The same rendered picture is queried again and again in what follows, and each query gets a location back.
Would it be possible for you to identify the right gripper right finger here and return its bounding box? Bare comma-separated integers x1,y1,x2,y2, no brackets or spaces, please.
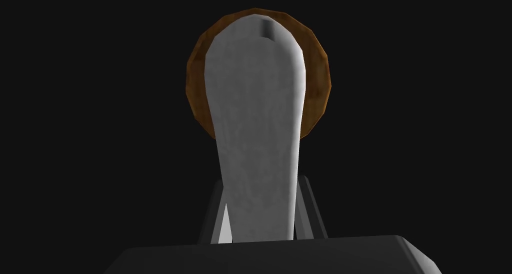
293,175,330,240

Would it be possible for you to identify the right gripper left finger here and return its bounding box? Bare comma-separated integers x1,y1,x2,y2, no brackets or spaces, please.
198,178,233,245

